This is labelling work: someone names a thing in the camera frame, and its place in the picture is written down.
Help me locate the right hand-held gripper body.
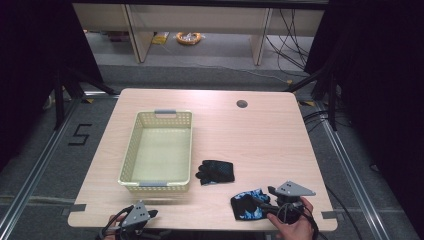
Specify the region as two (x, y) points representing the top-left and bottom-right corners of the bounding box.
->
(275, 180), (317, 225)

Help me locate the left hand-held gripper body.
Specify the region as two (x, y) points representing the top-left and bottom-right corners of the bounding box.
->
(118, 199), (152, 234)

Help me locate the blue patterned cloth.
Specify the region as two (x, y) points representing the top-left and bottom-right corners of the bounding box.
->
(230, 188), (272, 221)

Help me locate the black glove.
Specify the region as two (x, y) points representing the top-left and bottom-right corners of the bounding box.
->
(195, 159), (236, 186)

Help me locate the cream perforated plastic basket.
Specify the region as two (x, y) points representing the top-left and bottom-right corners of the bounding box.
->
(117, 109), (194, 193)

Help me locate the person's left hand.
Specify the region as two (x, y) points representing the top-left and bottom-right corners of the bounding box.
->
(103, 213), (128, 240)

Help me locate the person's right hand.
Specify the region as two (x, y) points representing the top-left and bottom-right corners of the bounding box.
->
(266, 196), (316, 240)

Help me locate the black metal stand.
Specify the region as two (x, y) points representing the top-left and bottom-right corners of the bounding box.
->
(283, 65), (339, 132)
(52, 65), (118, 131)

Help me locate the black curtain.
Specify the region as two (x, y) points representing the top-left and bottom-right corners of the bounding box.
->
(0, 0), (104, 171)
(303, 0), (424, 231)

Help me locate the yellow packet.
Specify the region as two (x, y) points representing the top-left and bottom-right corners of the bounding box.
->
(151, 31), (171, 46)

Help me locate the beige wooden desk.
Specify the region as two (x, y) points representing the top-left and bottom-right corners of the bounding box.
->
(72, 2), (326, 66)

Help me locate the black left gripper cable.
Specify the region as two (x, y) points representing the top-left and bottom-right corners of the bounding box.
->
(98, 204), (135, 240)

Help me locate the aluminium floor rail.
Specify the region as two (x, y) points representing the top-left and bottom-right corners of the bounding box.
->
(313, 99), (392, 240)
(0, 95), (82, 232)

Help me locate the bundle of black floor cables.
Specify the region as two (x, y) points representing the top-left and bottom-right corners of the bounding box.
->
(265, 8), (312, 72)

